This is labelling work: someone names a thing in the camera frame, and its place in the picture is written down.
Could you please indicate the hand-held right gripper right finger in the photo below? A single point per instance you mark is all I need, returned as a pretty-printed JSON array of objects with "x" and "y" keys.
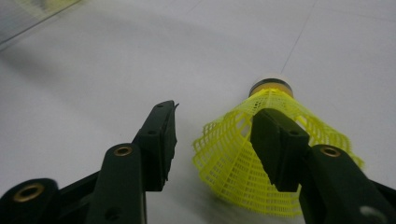
[{"x": 280, "y": 146}]

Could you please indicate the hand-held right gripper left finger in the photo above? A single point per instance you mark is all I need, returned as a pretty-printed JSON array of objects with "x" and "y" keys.
[{"x": 152, "y": 155}]

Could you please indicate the yellow plastic shuttlecock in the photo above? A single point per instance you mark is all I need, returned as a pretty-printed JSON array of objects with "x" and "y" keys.
[{"x": 230, "y": 161}]

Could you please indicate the white board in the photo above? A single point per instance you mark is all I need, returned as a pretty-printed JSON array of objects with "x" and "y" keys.
[{"x": 93, "y": 68}]

